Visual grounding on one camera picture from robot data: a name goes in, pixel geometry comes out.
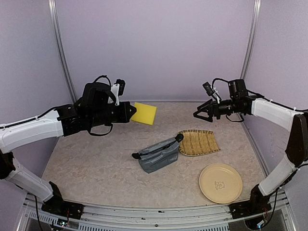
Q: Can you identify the yellow sponge block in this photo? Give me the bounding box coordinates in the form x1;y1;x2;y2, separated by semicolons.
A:
131;103;157;126

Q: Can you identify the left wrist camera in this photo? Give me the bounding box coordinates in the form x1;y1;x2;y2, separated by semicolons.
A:
108;79;126;106

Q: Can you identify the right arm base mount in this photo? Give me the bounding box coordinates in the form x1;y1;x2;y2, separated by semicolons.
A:
229;184;272;219

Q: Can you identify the right aluminium frame post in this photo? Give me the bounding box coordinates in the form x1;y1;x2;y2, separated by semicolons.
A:
240;0;261;79

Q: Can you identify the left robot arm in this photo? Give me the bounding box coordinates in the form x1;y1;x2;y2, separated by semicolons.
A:
0;79;137;214

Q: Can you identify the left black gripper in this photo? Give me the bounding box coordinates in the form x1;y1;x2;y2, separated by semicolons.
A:
89;101;137;128

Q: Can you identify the grey zip pouch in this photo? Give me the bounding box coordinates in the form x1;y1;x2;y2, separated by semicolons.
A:
131;133;184;174

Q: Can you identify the front aluminium rail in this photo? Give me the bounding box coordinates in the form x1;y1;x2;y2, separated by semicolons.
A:
15;191;297;231

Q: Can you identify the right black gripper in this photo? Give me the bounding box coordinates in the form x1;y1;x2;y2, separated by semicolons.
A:
193;98;242;122

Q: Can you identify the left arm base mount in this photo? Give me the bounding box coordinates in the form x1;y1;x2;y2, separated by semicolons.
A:
41;181;84;220

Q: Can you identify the aluminium frame post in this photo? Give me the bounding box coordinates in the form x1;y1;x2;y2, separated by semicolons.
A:
240;0;261;79
48;0;77;102

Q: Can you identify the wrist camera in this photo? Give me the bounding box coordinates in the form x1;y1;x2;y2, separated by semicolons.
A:
202;82;222;103
108;79;126;106

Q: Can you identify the woven bamboo tray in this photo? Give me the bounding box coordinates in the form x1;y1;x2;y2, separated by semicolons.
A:
179;129;220;156

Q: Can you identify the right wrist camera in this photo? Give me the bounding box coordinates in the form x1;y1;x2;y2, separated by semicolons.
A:
202;82;222;103

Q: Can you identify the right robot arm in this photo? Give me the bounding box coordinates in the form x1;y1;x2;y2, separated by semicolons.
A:
193;78;308;214

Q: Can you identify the left aluminium frame post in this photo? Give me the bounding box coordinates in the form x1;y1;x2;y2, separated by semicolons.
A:
48;0;77;102

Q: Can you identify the beige round plate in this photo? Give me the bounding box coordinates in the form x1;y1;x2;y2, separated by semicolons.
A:
199;164;243;204

